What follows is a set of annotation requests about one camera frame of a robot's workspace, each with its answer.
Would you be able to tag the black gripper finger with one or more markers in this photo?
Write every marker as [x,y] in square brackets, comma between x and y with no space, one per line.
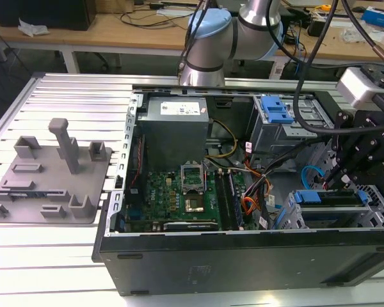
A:
[368,169]
[342,120]

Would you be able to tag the hard disk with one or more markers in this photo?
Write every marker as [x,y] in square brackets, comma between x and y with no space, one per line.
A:
[307,196]

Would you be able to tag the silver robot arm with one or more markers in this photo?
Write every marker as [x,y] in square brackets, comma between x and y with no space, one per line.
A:
[211,44]

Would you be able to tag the metal disk bay cage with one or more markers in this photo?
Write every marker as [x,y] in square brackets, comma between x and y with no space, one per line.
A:
[288,217]

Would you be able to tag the blue drive latch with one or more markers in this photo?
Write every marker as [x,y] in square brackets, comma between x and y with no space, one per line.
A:
[276,112]

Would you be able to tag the gray optical drive cage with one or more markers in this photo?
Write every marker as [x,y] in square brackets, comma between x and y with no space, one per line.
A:
[268,137]

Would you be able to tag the clear plastic bag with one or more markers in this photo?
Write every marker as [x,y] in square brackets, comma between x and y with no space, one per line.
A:
[352,33]

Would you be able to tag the small black box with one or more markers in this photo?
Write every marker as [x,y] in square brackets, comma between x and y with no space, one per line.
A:
[315,27]

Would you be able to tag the blue cardboard box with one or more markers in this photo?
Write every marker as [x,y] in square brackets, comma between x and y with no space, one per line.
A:
[380,17]

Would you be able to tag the yellow tape roll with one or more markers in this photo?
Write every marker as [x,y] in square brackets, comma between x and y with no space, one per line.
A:
[325,8]

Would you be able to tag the dark RAM stick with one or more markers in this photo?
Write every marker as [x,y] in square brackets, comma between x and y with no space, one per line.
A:
[223,198]
[28,193]
[236,201]

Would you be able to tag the CPU socket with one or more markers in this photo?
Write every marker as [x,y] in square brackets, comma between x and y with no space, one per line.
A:
[194,204]

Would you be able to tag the gray power supply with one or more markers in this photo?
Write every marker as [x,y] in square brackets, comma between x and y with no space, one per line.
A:
[172,137]

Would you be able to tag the black PC case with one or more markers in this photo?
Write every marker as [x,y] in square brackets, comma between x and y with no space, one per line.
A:
[211,262]

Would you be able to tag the black graphics card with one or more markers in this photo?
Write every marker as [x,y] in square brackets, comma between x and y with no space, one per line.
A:
[192,226]

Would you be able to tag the green motherboard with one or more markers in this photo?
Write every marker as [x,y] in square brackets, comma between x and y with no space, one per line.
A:
[160,198]

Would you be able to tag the wooden desk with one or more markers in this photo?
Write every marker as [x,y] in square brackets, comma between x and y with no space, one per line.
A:
[131,35]

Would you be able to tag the gray parts rack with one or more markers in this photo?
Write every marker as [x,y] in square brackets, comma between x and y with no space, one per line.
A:
[51,179]

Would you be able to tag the large black box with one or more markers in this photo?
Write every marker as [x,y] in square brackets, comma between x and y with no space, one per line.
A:
[41,12]

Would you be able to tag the crumpled white plastic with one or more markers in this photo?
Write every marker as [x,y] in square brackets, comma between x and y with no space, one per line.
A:
[32,28]

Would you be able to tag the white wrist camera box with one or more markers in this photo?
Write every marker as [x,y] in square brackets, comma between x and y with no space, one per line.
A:
[355,86]

